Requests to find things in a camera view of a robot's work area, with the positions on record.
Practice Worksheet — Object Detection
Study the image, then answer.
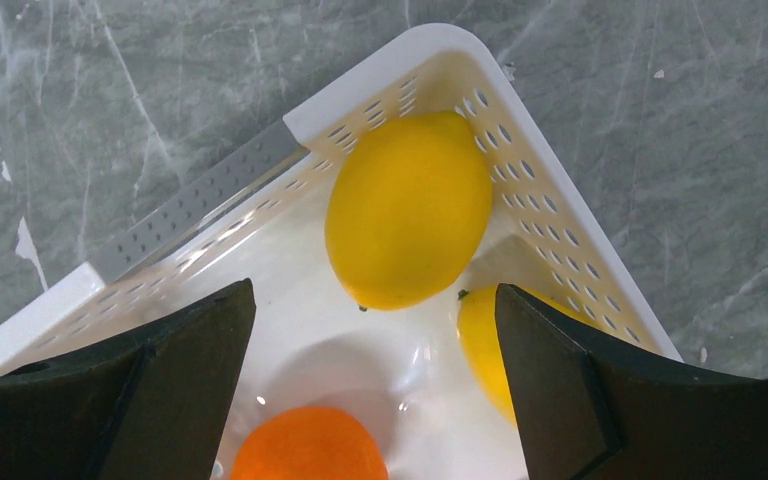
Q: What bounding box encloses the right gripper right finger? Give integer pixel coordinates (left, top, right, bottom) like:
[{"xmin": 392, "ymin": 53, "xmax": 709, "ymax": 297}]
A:
[{"xmin": 495, "ymin": 284, "xmax": 768, "ymax": 479}]

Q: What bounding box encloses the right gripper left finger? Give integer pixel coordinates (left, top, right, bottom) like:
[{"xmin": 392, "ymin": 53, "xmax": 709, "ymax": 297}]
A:
[{"xmin": 0, "ymin": 279, "xmax": 256, "ymax": 479}]

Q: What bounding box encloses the orange fruit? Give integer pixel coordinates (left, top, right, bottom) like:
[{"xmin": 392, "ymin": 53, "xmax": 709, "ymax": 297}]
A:
[{"xmin": 229, "ymin": 406, "xmax": 389, "ymax": 479}]

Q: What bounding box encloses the white perforated plastic basket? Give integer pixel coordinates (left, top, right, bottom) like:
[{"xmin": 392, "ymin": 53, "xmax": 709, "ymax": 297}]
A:
[{"xmin": 0, "ymin": 24, "xmax": 679, "ymax": 479}]

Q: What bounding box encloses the yellow fruit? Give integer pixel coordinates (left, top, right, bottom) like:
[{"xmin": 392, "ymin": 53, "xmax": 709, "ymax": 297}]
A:
[{"xmin": 324, "ymin": 111, "xmax": 493, "ymax": 310}]

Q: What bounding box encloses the yellow mango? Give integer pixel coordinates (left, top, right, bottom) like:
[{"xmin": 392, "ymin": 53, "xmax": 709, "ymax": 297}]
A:
[{"xmin": 456, "ymin": 284, "xmax": 597, "ymax": 429}]

